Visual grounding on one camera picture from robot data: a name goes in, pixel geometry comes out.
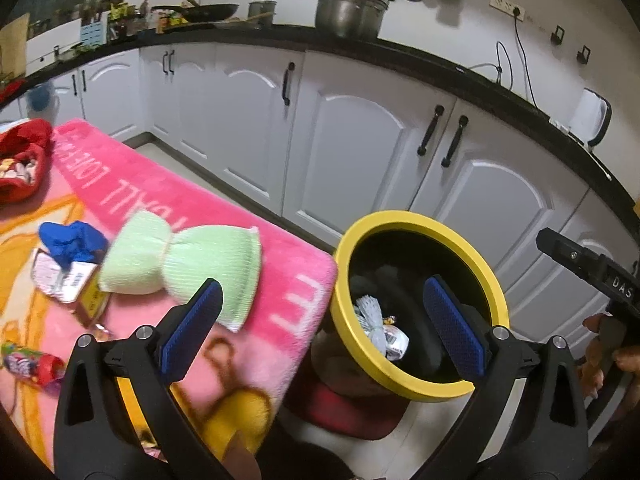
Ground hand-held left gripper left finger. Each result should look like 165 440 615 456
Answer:
54 277 236 480

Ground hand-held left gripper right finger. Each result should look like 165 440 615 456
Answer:
417 275 591 480

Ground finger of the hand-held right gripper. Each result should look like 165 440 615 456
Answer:
536 227 608 291

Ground white printed plastic bag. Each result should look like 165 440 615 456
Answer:
380 316 411 361

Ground green sponge cloth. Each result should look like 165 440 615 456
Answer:
97 210 263 333

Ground white foam net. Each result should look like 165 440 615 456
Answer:
356 296 390 358

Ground green yellow snack packet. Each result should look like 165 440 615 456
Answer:
80 280 113 327

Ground yellow rimmed waste bin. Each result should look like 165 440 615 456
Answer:
310 210 511 403

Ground white labelled packet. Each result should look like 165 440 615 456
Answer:
30 249 98 303

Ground blue cloth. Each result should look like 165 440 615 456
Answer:
39 221 108 266

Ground red plastic wrapper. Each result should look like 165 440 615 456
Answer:
0 342 66 391

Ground person's right hand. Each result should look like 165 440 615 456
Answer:
575 312 640 401

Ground red stool cushion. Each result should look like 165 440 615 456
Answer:
285 377 407 442

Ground white electric kettle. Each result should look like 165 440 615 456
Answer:
569 87 613 153

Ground pink printed blanket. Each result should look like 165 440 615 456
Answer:
0 119 338 471

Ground white base cabinets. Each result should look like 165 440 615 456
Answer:
20 42 640 351

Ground black kitchen countertop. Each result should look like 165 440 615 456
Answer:
0 22 640 221

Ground red cloth bag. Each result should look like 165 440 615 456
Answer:
0 120 53 203

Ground small blue hanging bag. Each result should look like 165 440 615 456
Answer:
27 82 56 111

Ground blue utensil holder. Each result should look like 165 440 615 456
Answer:
80 21 108 46

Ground black wok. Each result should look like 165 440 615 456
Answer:
152 2 241 23

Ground row of condiment bottles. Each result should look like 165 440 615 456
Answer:
107 0 151 36

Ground small steel cup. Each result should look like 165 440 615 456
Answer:
248 0 277 27

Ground large steel pot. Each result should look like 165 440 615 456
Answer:
315 0 390 41

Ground wooden cutting board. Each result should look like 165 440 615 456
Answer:
0 12 31 78

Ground black cable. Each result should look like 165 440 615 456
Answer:
467 5 556 121

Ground wall power outlet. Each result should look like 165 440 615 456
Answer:
490 0 527 22

